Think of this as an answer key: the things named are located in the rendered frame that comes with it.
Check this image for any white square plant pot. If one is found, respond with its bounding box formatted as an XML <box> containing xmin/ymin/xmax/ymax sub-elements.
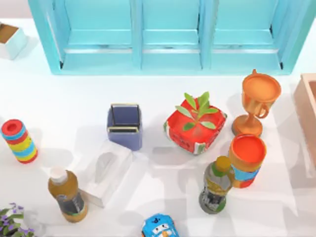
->
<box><xmin>0</xmin><ymin>22</ymin><xmax>27</xmax><ymax>60</ymax></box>

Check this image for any white tissue box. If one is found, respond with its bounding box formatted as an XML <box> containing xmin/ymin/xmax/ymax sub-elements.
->
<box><xmin>78</xmin><ymin>141</ymin><xmax>134</xmax><ymax>208</ymax></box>

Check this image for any blue square container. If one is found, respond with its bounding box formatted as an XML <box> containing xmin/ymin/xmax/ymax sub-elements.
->
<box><xmin>106</xmin><ymin>103</ymin><xmax>143</xmax><ymax>152</ymax></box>

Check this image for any orange trophy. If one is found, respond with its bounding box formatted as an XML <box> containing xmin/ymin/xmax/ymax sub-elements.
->
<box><xmin>231</xmin><ymin>69</ymin><xmax>282</xmax><ymax>138</ymax></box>

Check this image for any orange cup with coloured bands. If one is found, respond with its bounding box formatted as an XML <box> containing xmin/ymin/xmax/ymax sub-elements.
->
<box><xmin>229</xmin><ymin>134</ymin><xmax>267</xmax><ymax>189</ymax></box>

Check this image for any stack of coloured rings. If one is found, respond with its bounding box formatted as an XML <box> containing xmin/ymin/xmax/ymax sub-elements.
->
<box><xmin>0</xmin><ymin>119</ymin><xmax>39</xmax><ymax>164</ymax></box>

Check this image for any light blue rack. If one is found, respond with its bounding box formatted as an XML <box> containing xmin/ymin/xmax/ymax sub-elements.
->
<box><xmin>27</xmin><ymin>0</ymin><xmax>316</xmax><ymax>76</ymax></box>

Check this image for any amber bottle with white cap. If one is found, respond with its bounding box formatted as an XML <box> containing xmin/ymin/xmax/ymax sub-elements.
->
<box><xmin>47</xmin><ymin>166</ymin><xmax>88</xmax><ymax>224</ymax></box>

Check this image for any blue toy car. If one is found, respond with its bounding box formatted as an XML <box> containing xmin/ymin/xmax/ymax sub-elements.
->
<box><xmin>141</xmin><ymin>213</ymin><xmax>179</xmax><ymax>237</ymax></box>

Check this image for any red pot with green plant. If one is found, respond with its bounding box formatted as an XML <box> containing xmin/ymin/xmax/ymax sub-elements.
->
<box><xmin>163</xmin><ymin>91</ymin><xmax>228</xmax><ymax>156</ymax></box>

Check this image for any bottle with yellow cap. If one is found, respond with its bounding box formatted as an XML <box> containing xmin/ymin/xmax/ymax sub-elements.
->
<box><xmin>198</xmin><ymin>156</ymin><xmax>235</xmax><ymax>215</ymax></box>

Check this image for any salmon-coloured shallow box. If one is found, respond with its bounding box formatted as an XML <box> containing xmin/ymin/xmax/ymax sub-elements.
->
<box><xmin>293</xmin><ymin>73</ymin><xmax>316</xmax><ymax>178</ymax></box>

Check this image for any purple flower plant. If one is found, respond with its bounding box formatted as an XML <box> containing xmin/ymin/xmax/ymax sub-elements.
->
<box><xmin>0</xmin><ymin>202</ymin><xmax>35</xmax><ymax>237</ymax></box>

